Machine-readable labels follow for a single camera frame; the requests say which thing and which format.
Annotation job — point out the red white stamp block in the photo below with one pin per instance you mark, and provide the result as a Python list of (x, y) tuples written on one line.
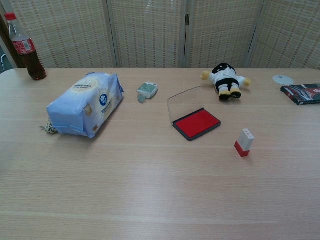
[(243, 143)]

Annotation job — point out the red ink pad clear lid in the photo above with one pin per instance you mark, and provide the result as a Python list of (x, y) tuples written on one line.
[(197, 122)]

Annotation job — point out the small green wipes packet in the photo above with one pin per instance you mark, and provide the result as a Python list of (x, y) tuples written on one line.
[(147, 88)]

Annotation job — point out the blue tissue pack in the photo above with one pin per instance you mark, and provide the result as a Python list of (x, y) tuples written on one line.
[(85, 105)]

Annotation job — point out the black white plush toy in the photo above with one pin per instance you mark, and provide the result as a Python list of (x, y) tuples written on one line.
[(226, 80)]

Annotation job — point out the beige woven folding screen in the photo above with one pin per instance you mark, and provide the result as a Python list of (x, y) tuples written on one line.
[(150, 32)]

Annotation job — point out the white round disc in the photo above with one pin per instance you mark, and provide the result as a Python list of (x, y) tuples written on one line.
[(282, 79)]

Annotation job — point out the black red patterned box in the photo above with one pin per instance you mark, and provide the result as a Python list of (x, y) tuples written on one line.
[(302, 93)]

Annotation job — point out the cola bottle red cap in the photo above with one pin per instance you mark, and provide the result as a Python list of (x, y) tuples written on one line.
[(27, 55)]

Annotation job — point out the white metal tube frame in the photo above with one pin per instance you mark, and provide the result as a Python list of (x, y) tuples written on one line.
[(2, 60)]

